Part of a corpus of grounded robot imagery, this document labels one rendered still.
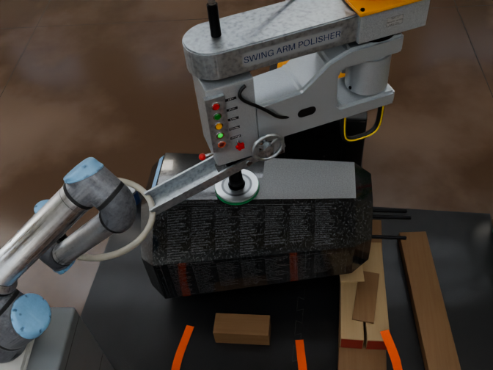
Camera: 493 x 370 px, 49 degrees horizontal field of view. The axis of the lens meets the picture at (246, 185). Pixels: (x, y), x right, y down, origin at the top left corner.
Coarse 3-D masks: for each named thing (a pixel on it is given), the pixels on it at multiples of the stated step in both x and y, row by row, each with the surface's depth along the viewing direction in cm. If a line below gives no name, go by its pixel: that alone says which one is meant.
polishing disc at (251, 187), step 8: (248, 176) 268; (216, 184) 266; (224, 184) 266; (248, 184) 265; (256, 184) 264; (216, 192) 263; (224, 192) 262; (232, 192) 262; (240, 192) 262; (248, 192) 261; (232, 200) 259; (240, 200) 258
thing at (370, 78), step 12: (372, 60) 227; (384, 60) 228; (348, 72) 237; (360, 72) 232; (372, 72) 230; (384, 72) 233; (348, 84) 242; (360, 84) 237; (372, 84) 235; (384, 84) 239
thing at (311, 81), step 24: (336, 48) 220; (360, 48) 218; (384, 48) 222; (288, 72) 231; (312, 72) 222; (336, 72) 222; (240, 96) 210; (264, 96) 224; (288, 96) 224; (312, 96) 227; (336, 96) 234; (360, 96) 241; (384, 96) 242; (264, 120) 227; (288, 120) 232; (312, 120) 237
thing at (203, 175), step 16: (208, 160) 254; (256, 160) 249; (176, 176) 255; (192, 176) 257; (208, 176) 254; (224, 176) 249; (144, 192) 256; (160, 192) 258; (176, 192) 255; (192, 192) 249; (160, 208) 250
